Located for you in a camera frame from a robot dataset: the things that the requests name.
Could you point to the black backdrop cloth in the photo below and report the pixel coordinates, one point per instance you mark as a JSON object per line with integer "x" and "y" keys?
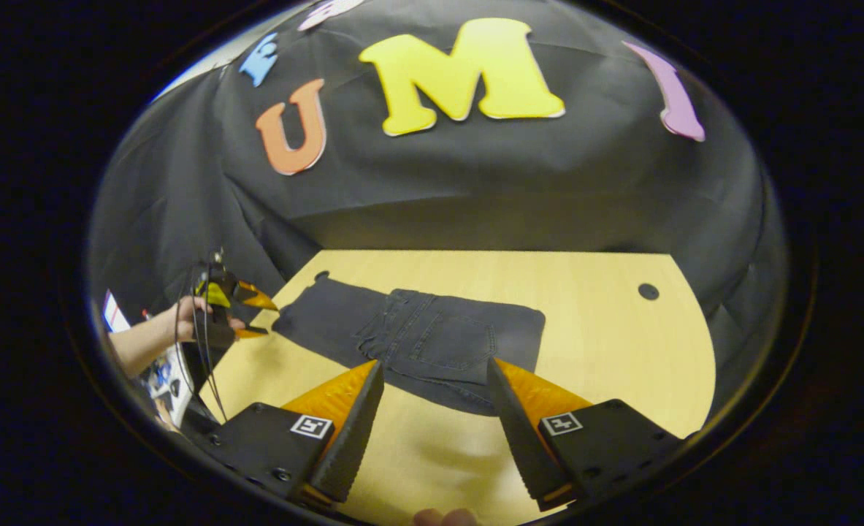
{"x": 512, "y": 183}

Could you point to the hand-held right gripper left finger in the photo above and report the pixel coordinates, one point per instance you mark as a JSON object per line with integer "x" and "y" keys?
{"x": 355, "y": 438}

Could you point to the black jeans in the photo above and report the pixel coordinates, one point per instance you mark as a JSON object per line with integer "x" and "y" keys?
{"x": 432, "y": 336}

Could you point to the white printed sheet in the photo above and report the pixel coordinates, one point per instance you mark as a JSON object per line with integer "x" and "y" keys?
{"x": 116, "y": 314}

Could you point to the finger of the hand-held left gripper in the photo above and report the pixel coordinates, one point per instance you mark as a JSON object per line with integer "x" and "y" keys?
{"x": 250, "y": 334}
{"x": 256, "y": 298}

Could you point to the white blue printed bag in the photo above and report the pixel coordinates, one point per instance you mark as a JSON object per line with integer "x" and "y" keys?
{"x": 165, "y": 380}

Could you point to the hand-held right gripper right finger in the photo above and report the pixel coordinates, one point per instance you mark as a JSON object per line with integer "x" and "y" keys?
{"x": 519, "y": 438}

